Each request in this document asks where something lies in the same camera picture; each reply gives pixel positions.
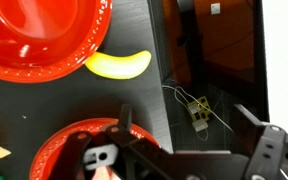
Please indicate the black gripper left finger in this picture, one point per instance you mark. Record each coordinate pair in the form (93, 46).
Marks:
(94, 166)

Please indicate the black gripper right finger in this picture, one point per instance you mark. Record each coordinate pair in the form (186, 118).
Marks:
(274, 153)

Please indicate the yellow toy banana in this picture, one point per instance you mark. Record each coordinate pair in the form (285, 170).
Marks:
(117, 66)

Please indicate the small red plastic bowl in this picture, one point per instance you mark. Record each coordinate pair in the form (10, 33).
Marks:
(50, 150)

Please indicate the large red plastic bowl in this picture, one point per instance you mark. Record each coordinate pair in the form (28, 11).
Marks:
(34, 33)

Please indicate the small white connector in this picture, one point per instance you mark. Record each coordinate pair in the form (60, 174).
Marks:
(200, 125)

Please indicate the white table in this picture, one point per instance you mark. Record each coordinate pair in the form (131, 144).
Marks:
(280, 66)

